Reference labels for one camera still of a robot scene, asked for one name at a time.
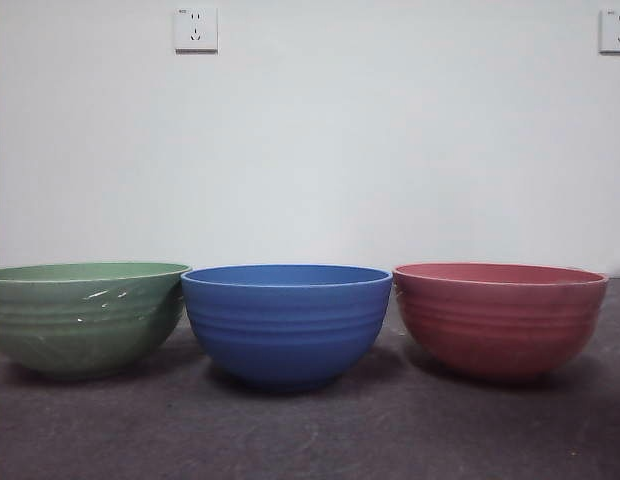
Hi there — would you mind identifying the green ribbed bowl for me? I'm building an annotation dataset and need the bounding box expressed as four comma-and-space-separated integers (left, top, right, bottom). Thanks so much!
0, 261, 193, 382

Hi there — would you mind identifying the blue ribbed bowl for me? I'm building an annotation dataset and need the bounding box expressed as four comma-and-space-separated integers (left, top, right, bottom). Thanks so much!
181, 264, 394, 391

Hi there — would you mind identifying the white wall socket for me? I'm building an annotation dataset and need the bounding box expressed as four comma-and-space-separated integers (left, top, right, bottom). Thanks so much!
173, 6, 220, 55
598, 8, 620, 55

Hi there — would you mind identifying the red ribbed bowl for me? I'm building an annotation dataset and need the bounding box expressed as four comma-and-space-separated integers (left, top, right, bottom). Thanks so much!
392, 261, 610, 384

